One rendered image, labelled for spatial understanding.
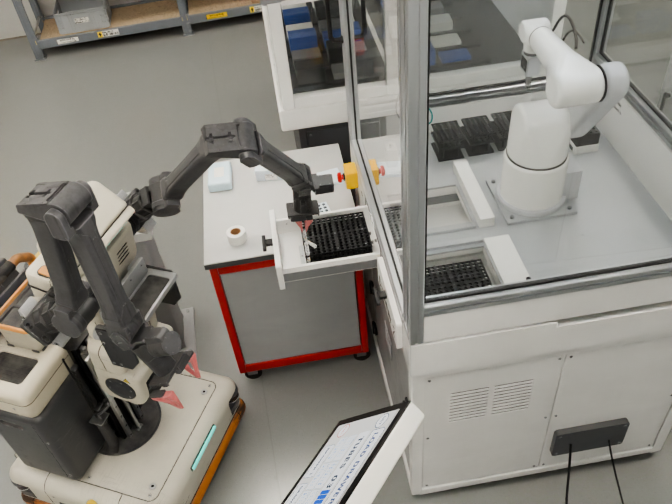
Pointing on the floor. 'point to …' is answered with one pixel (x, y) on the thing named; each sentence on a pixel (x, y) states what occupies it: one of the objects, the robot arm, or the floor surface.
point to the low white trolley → (291, 319)
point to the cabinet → (527, 407)
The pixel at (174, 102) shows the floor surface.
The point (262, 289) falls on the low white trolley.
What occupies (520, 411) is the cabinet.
